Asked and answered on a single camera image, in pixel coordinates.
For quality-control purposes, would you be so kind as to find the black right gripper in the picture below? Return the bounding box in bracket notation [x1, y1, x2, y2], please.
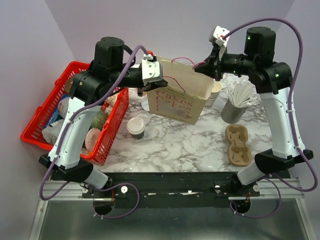
[194, 45, 256, 82]

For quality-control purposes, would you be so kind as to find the white plastic cup lid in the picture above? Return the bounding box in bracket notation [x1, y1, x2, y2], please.
[126, 117, 146, 135]

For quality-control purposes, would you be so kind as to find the pink and cream paper bag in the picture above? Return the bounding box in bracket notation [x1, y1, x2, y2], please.
[147, 56, 214, 125]

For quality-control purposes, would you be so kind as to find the black paper coffee cup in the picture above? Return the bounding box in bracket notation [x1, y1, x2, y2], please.
[131, 131, 145, 140]

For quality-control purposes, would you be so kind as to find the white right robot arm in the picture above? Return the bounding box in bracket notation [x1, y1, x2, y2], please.
[194, 26, 314, 196]

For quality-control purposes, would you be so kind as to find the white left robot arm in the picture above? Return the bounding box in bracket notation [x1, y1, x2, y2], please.
[39, 36, 168, 198]

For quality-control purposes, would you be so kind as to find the stack of white cup lids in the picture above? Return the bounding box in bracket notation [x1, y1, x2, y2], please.
[141, 96, 150, 112]

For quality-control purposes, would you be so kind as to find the stack of paper cups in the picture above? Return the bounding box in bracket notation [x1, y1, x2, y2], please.
[205, 81, 222, 108]

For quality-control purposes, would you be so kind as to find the loose white cup lid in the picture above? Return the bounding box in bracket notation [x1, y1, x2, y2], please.
[135, 110, 151, 125]

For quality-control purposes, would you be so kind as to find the beige bottle with red print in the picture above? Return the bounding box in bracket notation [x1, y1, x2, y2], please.
[104, 93, 119, 108]

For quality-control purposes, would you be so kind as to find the bundle of wrapped straws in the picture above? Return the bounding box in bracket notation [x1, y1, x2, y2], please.
[226, 80, 258, 109]

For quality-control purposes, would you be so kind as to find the green round melon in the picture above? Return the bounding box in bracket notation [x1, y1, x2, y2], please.
[89, 110, 108, 131]

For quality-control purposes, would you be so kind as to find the black cup noodle container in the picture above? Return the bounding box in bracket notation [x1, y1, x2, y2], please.
[84, 127, 101, 152]

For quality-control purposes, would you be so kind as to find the grey wrapped bundle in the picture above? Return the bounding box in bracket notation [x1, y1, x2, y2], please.
[57, 96, 70, 119]

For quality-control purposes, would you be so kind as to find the cardboard cup carrier tray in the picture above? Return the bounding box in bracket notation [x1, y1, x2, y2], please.
[225, 124, 253, 167]

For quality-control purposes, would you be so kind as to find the white printed plastic bag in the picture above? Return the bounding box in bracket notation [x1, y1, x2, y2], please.
[42, 119, 64, 145]

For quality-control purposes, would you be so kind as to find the red plastic shopping basket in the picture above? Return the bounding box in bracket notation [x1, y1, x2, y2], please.
[20, 61, 129, 166]

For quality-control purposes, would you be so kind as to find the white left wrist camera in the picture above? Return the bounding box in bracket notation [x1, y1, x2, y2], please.
[140, 54, 163, 85]

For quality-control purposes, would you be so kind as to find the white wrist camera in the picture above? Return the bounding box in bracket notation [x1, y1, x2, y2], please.
[140, 54, 163, 85]
[208, 25, 230, 47]

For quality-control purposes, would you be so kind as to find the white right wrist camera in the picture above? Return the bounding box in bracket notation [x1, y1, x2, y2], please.
[208, 25, 230, 47]

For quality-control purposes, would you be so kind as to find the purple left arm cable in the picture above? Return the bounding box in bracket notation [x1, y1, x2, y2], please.
[39, 44, 151, 220]

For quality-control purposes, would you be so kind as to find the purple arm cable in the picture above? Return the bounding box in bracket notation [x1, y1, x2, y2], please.
[39, 44, 151, 220]
[223, 17, 317, 219]

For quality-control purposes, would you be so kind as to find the aluminium frame rail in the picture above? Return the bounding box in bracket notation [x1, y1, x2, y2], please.
[38, 178, 96, 202]

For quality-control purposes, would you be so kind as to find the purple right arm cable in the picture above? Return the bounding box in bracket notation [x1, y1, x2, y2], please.
[223, 17, 317, 219]

